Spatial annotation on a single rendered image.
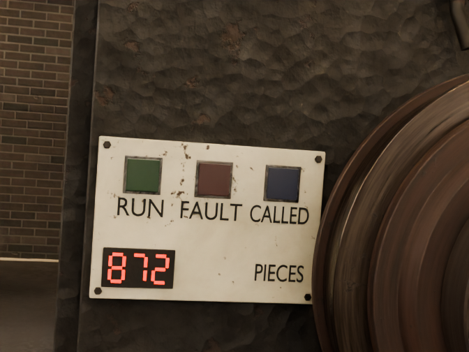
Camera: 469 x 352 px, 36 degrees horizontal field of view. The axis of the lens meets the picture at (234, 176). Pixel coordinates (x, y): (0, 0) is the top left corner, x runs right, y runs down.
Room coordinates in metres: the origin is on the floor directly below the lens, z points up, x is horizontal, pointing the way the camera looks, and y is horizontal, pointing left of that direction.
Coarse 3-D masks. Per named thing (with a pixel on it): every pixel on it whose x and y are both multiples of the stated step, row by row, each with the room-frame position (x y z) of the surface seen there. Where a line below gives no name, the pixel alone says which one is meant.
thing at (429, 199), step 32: (448, 160) 0.71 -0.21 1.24; (416, 192) 0.70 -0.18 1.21; (448, 192) 0.70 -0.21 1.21; (384, 224) 0.71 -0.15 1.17; (416, 224) 0.70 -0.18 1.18; (448, 224) 0.69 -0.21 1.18; (384, 256) 0.70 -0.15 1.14; (416, 256) 0.69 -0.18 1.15; (448, 256) 0.69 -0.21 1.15; (384, 288) 0.70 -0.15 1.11; (416, 288) 0.69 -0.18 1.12; (384, 320) 0.70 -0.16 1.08; (416, 320) 0.69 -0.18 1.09
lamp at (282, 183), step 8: (272, 168) 0.83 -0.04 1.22; (280, 168) 0.83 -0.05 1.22; (288, 168) 0.83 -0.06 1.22; (272, 176) 0.83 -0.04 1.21; (280, 176) 0.83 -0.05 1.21; (288, 176) 0.83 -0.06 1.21; (296, 176) 0.83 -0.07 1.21; (272, 184) 0.83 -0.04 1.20; (280, 184) 0.83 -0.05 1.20; (288, 184) 0.83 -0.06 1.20; (296, 184) 0.83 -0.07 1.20; (272, 192) 0.83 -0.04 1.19; (280, 192) 0.83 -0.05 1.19; (288, 192) 0.83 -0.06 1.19; (296, 192) 0.83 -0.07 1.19
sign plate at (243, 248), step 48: (144, 144) 0.80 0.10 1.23; (192, 144) 0.81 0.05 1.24; (96, 192) 0.79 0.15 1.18; (144, 192) 0.80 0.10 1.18; (192, 192) 0.81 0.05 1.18; (240, 192) 0.82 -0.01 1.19; (96, 240) 0.79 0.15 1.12; (144, 240) 0.80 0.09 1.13; (192, 240) 0.81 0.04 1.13; (240, 240) 0.83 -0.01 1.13; (288, 240) 0.84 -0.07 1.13; (96, 288) 0.79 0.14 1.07; (144, 288) 0.80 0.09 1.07; (192, 288) 0.82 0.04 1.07; (240, 288) 0.83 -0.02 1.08; (288, 288) 0.84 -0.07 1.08
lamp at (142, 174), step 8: (128, 160) 0.79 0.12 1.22; (136, 160) 0.80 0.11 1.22; (144, 160) 0.80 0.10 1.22; (152, 160) 0.80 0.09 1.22; (128, 168) 0.79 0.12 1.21; (136, 168) 0.80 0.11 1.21; (144, 168) 0.80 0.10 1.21; (152, 168) 0.80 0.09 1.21; (128, 176) 0.79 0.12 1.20; (136, 176) 0.80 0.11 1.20; (144, 176) 0.80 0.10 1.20; (152, 176) 0.80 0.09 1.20; (128, 184) 0.79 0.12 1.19; (136, 184) 0.80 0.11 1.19; (144, 184) 0.80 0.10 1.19; (152, 184) 0.80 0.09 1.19
